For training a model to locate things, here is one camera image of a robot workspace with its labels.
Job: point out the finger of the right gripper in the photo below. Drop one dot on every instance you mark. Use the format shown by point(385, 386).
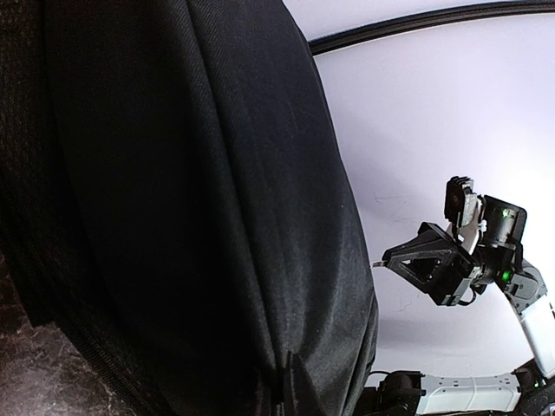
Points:
point(427, 266)

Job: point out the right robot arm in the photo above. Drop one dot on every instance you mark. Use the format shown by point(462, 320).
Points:
point(482, 339)

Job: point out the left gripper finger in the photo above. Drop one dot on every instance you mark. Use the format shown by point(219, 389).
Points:
point(298, 395)

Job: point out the black student backpack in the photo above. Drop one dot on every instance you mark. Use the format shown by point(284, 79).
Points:
point(174, 200)

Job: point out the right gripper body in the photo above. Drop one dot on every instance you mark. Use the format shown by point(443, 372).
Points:
point(467, 269)

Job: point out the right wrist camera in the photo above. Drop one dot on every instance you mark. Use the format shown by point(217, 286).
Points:
point(481, 220)

